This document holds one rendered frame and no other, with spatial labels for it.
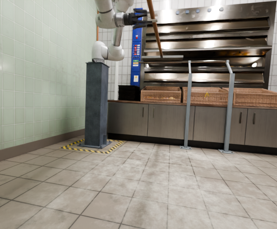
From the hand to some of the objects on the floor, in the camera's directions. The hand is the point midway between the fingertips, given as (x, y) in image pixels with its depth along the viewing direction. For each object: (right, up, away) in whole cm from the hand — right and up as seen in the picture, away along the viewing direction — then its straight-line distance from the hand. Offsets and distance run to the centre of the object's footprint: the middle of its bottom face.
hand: (152, 17), depth 105 cm
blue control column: (0, -97, +258) cm, 276 cm away
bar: (+45, -109, +103) cm, 157 cm away
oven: (+95, -103, +240) cm, 278 cm away
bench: (+66, -109, +120) cm, 175 cm away
